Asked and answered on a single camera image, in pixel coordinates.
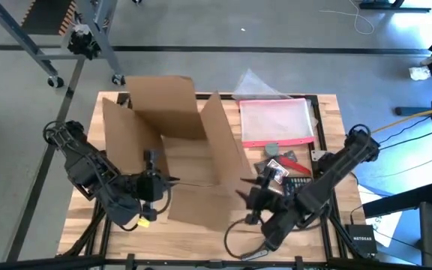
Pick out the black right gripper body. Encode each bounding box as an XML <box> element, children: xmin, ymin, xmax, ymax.
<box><xmin>249</xmin><ymin>185</ymin><xmax>296</xmax><ymax>217</ymax></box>

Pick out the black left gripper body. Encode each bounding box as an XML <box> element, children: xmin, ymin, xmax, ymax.
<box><xmin>136</xmin><ymin>170</ymin><xmax>169</xmax><ymax>203</ymax></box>

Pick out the playing card box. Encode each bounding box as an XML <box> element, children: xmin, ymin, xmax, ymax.
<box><xmin>266</xmin><ymin>158</ymin><xmax>290</xmax><ymax>185</ymax></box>

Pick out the grey round disc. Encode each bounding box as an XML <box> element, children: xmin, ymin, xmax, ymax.
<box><xmin>264</xmin><ymin>142</ymin><xmax>281</xmax><ymax>158</ymax></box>

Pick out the red box cutter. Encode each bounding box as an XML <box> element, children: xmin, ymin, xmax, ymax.
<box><xmin>277</xmin><ymin>154</ymin><xmax>313</xmax><ymax>177</ymax></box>

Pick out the black calculator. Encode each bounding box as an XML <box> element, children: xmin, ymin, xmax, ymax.
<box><xmin>281</xmin><ymin>175</ymin><xmax>314</xmax><ymax>197</ymax></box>

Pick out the brown cardboard box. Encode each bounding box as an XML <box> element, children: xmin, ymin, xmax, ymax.
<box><xmin>101</xmin><ymin>74</ymin><xmax>257</xmax><ymax>232</ymax></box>

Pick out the pink mesh zipper pouch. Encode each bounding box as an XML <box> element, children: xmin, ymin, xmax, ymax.
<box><xmin>238</xmin><ymin>97</ymin><xmax>316</xmax><ymax>149</ymax></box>

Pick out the white printed paper sheet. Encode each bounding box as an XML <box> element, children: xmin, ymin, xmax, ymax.
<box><xmin>357</xmin><ymin>184</ymin><xmax>404</xmax><ymax>248</ymax></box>

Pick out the black desk leg beam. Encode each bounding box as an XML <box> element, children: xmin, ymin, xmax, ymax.
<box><xmin>361</xmin><ymin>182</ymin><xmax>432</xmax><ymax>219</ymax></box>

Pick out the black tangled device bundle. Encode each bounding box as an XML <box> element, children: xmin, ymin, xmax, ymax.
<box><xmin>67</xmin><ymin>22</ymin><xmax>101</xmax><ymax>61</ymax></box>

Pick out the grey metal rolling cart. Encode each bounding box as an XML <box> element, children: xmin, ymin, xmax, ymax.
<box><xmin>0</xmin><ymin>0</ymin><xmax>127</xmax><ymax>88</ymax></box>

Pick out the black yellow striped mat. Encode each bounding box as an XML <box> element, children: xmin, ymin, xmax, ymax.
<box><xmin>20</xmin><ymin>0</ymin><xmax>77</xmax><ymax>37</ymax></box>

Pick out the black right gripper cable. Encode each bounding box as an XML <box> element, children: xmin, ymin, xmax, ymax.
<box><xmin>223</xmin><ymin>218</ymin><xmax>273</xmax><ymax>260</ymax></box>

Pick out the black aluminium table frame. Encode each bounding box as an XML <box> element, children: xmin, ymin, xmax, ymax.
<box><xmin>0</xmin><ymin>92</ymin><xmax>432</xmax><ymax>270</ymax></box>

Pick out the black Netgear network switch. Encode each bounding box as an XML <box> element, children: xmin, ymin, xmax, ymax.
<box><xmin>345</xmin><ymin>223</ymin><xmax>378</xmax><ymax>255</ymax></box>

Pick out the thin black floor cable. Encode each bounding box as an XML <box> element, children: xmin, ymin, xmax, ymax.
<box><xmin>379</xmin><ymin>115</ymin><xmax>432</xmax><ymax>146</ymax></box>
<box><xmin>367</xmin><ymin>159</ymin><xmax>432</xmax><ymax>179</ymax></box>
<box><xmin>379</xmin><ymin>132</ymin><xmax>432</xmax><ymax>151</ymax></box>

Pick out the white floor cable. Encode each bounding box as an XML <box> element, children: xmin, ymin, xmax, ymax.
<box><xmin>317</xmin><ymin>0</ymin><xmax>375</xmax><ymax>36</ymax></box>

